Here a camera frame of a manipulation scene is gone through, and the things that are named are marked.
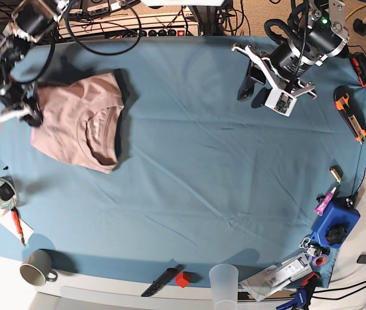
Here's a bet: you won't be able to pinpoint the grey ceramic mug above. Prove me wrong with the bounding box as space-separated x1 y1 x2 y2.
19 249 58 287

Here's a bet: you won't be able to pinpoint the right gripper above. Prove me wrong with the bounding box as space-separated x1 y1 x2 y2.
0 82 43 127

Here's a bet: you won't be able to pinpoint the pink T-shirt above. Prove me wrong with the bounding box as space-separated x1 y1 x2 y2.
30 69 128 174

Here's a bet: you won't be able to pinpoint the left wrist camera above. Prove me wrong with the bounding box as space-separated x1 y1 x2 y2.
265 88 297 117

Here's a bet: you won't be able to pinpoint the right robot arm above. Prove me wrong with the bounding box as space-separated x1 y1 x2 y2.
0 0 74 128

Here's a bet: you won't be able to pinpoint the orange black tool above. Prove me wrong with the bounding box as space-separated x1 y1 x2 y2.
349 52 366 89

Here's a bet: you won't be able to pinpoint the blue box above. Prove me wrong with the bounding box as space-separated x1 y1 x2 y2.
309 198 360 249

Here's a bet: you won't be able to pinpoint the packaging card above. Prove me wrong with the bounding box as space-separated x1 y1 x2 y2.
239 253 312 302

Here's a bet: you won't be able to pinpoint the purple tape roll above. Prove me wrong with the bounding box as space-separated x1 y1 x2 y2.
312 254 329 267

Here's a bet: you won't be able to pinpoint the blue table cloth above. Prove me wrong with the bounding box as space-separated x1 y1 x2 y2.
0 36 366 287

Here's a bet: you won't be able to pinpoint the metal keyring clips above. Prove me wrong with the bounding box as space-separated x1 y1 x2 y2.
300 237 322 257

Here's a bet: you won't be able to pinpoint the black knob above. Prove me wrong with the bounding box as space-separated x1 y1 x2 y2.
325 225 347 246

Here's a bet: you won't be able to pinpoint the red pen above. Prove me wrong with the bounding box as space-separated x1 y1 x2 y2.
11 207 26 247

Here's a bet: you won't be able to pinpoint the small battery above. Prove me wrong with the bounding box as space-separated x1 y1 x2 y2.
329 165 343 183

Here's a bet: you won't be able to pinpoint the blue clamp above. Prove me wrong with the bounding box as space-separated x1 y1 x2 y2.
276 272 320 310

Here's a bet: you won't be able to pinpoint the translucent plastic cup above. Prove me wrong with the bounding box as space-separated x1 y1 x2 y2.
209 263 239 310

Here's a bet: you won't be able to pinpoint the purple glue tube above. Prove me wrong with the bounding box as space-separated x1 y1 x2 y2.
314 187 337 216

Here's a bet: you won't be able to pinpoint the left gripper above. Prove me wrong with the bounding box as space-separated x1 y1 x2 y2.
231 43 314 101

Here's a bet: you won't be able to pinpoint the power strip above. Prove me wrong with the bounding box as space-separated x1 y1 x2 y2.
141 25 199 37

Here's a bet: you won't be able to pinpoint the red cube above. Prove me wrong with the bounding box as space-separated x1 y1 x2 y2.
175 271 190 288

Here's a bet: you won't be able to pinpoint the white paper note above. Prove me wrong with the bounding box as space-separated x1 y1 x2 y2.
0 211 34 245

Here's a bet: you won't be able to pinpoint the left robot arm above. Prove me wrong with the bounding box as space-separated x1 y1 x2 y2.
232 1 349 101

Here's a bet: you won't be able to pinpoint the orange black utility knife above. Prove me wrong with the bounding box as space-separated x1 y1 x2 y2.
333 85 366 145

